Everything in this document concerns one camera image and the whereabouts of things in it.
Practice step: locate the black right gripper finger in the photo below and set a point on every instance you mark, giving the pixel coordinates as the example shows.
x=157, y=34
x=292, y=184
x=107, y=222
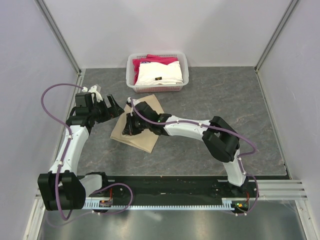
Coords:
x=127, y=131
x=130, y=125

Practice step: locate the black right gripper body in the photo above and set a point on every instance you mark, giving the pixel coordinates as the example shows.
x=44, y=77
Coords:
x=145, y=125

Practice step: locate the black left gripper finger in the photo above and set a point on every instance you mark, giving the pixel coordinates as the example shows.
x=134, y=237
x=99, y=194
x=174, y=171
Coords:
x=106, y=113
x=114, y=109

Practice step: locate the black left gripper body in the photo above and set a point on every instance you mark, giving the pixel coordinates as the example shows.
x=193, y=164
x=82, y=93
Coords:
x=95, y=110

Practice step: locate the beige cloth napkin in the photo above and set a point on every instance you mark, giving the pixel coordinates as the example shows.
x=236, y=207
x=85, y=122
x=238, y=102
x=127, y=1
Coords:
x=144, y=141

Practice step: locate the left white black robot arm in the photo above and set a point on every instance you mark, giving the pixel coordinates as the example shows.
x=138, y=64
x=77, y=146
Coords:
x=60, y=188

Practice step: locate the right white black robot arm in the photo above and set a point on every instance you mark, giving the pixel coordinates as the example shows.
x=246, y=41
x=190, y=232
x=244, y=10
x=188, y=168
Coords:
x=220, y=138

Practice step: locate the white folded shirt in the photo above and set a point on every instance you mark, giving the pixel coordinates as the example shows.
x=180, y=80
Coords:
x=155, y=73

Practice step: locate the pink folded garment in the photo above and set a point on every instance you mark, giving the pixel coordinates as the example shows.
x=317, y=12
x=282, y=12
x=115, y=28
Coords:
x=151, y=59

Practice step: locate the white plastic basket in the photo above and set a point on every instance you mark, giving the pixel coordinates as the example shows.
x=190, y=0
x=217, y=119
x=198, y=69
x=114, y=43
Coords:
x=157, y=88

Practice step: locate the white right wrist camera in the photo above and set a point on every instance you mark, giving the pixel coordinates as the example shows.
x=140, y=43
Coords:
x=132, y=102

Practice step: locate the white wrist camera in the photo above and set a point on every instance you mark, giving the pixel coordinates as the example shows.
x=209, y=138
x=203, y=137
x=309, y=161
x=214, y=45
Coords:
x=132, y=102
x=95, y=91

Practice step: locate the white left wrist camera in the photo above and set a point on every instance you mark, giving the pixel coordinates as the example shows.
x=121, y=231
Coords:
x=95, y=91

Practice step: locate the left aluminium frame post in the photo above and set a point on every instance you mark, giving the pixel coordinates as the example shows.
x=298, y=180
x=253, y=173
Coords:
x=58, y=34

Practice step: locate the aluminium frame post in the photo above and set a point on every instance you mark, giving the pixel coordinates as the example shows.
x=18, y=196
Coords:
x=276, y=33
x=58, y=34

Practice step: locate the blue slotted cable duct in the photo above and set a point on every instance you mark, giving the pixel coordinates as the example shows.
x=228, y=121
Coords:
x=99, y=204

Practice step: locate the right aluminium frame post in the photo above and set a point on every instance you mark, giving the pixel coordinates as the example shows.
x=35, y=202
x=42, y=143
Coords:
x=276, y=33

